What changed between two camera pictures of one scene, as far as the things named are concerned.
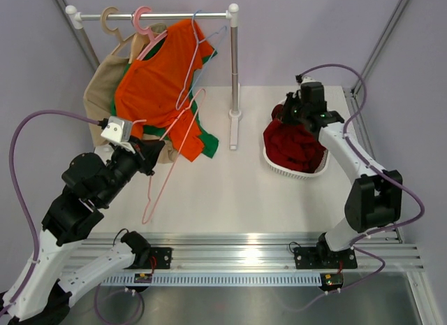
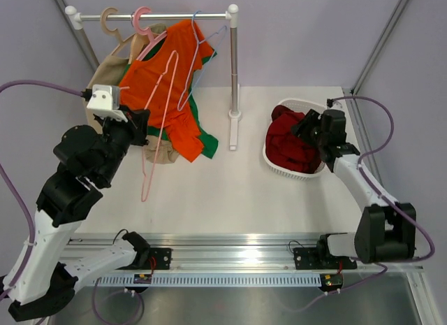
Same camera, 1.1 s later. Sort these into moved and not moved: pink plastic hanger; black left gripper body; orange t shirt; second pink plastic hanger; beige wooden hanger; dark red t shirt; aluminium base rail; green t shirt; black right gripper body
Moved: black right gripper body; pink plastic hanger; black left gripper body
Not moved: orange t shirt; second pink plastic hanger; beige wooden hanger; green t shirt; aluminium base rail; dark red t shirt
